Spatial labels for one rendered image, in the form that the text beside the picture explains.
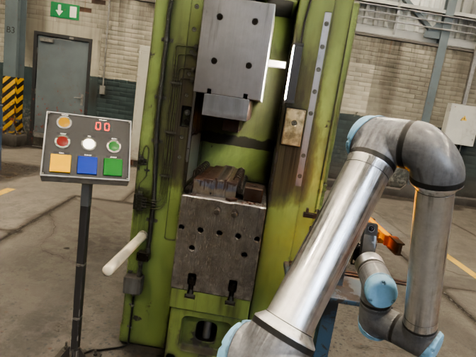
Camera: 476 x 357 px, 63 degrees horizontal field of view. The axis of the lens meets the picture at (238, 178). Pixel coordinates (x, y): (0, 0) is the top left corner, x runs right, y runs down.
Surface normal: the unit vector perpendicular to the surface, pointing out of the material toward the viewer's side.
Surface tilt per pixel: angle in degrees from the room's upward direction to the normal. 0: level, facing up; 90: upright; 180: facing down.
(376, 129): 58
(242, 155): 90
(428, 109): 90
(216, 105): 90
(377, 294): 95
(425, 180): 108
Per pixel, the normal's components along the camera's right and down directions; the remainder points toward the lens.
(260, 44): -0.07, 0.17
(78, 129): 0.37, -0.29
